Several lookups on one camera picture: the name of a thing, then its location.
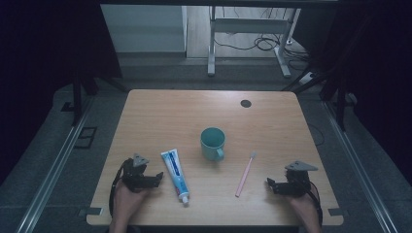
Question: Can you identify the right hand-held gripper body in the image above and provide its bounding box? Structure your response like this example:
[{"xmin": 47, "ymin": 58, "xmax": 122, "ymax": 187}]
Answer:
[{"xmin": 281, "ymin": 160, "xmax": 320, "ymax": 197}]

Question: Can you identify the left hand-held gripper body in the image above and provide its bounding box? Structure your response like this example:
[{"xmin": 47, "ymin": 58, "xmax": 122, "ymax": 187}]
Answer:
[{"xmin": 121, "ymin": 152, "xmax": 154, "ymax": 193}]

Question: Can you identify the white and blue toothpaste tube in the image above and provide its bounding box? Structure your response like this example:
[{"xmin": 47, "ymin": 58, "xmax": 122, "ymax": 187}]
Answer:
[{"xmin": 160, "ymin": 148, "xmax": 190, "ymax": 206}]

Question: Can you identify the pink toothbrush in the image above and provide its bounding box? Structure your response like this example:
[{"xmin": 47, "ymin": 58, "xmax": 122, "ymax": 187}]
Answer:
[{"xmin": 234, "ymin": 151, "xmax": 258, "ymax": 198}]

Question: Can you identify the teal cup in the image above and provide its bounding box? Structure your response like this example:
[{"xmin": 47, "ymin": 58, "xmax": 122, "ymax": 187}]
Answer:
[{"xmin": 199, "ymin": 126, "xmax": 226, "ymax": 162}]

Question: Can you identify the person's right hand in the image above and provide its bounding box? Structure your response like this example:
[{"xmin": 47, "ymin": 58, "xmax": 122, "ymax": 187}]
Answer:
[{"xmin": 287, "ymin": 189, "xmax": 321, "ymax": 221}]

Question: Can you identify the person's left hand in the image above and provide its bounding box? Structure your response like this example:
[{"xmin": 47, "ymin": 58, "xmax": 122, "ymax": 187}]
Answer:
[{"xmin": 113, "ymin": 179, "xmax": 151, "ymax": 224}]

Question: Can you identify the black metal stand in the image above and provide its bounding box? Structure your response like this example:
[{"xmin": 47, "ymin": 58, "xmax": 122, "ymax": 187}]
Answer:
[
  {"xmin": 71, "ymin": 66, "xmax": 130, "ymax": 128},
  {"xmin": 281, "ymin": 62, "xmax": 348, "ymax": 132}
]

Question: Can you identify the small black floor plate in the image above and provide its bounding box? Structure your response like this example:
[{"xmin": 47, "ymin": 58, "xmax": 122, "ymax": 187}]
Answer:
[{"xmin": 60, "ymin": 101, "xmax": 76, "ymax": 114}]

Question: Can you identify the white power strip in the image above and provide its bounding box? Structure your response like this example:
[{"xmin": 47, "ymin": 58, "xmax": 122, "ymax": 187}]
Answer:
[{"xmin": 298, "ymin": 71, "xmax": 317, "ymax": 86}]

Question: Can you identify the dark curtain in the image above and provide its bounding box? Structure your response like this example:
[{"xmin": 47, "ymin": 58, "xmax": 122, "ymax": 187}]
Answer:
[
  {"xmin": 0, "ymin": 0, "xmax": 123, "ymax": 186},
  {"xmin": 319, "ymin": 0, "xmax": 412, "ymax": 179}
]

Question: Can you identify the white cabinet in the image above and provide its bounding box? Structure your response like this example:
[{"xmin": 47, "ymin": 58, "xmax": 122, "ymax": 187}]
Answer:
[{"xmin": 99, "ymin": 4, "xmax": 189, "ymax": 54}]

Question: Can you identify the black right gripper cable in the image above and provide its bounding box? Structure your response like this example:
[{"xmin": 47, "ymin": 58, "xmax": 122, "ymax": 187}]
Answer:
[{"xmin": 308, "ymin": 180, "xmax": 325, "ymax": 227}]

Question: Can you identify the thin black floor cable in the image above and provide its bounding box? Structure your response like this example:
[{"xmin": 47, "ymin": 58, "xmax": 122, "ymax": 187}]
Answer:
[{"xmin": 307, "ymin": 122, "xmax": 326, "ymax": 148}]

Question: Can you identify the metal floor rail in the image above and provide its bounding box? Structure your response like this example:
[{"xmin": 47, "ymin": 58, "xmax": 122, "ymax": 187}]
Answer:
[
  {"xmin": 15, "ymin": 96, "xmax": 95, "ymax": 233},
  {"xmin": 323, "ymin": 100, "xmax": 400, "ymax": 233}
]

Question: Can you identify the black floor cable bundle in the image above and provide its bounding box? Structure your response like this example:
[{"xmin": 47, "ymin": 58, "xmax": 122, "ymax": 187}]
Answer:
[{"xmin": 213, "ymin": 6, "xmax": 313, "ymax": 71}]

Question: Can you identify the white desk frame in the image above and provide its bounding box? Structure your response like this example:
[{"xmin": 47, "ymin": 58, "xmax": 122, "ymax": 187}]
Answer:
[{"xmin": 207, "ymin": 6, "xmax": 302, "ymax": 79}]

